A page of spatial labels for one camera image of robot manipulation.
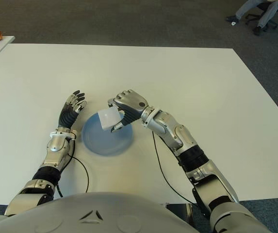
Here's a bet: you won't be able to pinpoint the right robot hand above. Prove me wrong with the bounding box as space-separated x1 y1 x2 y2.
107 89 150 133

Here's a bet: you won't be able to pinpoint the dark stand under table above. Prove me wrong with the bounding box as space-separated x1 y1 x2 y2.
164 202 199 229

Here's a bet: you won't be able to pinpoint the seated person grey trousers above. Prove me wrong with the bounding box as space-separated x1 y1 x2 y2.
225 0 278 36

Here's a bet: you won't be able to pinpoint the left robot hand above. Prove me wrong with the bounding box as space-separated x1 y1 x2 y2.
57 90 88 129

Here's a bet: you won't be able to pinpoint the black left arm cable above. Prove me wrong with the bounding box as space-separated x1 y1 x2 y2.
55 137 90 199

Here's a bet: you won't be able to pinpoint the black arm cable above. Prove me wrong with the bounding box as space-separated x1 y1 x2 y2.
55 137 90 199
151 132 198 205

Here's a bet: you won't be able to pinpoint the grey robot torso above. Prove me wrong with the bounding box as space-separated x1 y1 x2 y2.
0 191 202 233

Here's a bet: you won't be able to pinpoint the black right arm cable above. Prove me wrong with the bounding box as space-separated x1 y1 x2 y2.
151 132 198 205

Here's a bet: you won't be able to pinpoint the blue plastic plate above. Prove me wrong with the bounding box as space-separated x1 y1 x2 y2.
81 112 134 156

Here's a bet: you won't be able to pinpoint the black office chair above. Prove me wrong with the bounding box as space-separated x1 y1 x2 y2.
244 0 278 30

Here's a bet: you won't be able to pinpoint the white charger block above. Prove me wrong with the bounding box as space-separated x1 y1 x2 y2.
97 105 122 131

